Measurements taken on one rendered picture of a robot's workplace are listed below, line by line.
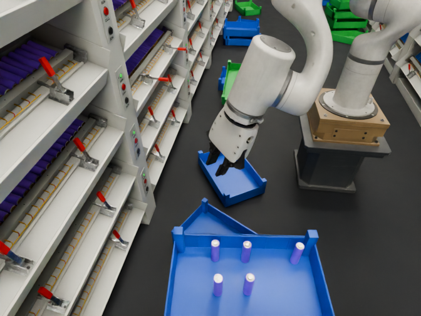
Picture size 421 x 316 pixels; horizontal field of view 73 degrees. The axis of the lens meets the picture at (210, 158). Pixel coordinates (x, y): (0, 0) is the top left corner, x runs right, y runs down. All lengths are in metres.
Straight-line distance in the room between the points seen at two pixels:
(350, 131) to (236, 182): 0.53
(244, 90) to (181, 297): 0.42
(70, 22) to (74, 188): 0.37
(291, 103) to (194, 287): 0.41
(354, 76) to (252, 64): 0.67
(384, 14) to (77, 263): 1.12
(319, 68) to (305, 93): 0.05
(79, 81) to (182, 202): 0.73
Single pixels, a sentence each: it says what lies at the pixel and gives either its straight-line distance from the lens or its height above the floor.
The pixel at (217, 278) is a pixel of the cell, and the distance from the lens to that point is 0.58.
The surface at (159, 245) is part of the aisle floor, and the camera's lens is 1.17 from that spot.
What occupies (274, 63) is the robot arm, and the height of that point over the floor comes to 0.78.
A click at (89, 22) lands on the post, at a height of 0.78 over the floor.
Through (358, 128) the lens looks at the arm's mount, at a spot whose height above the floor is 0.35.
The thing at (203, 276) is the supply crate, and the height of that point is 0.40.
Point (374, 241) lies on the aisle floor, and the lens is 1.33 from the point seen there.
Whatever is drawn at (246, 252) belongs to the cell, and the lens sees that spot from 0.63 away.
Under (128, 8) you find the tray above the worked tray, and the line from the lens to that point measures 1.05.
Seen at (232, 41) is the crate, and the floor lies 0.03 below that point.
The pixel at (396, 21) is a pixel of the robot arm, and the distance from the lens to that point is 1.09.
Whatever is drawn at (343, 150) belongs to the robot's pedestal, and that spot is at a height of 0.28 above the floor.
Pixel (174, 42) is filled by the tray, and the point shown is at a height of 0.49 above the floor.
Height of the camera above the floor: 1.00
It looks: 43 degrees down
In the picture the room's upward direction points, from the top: straight up
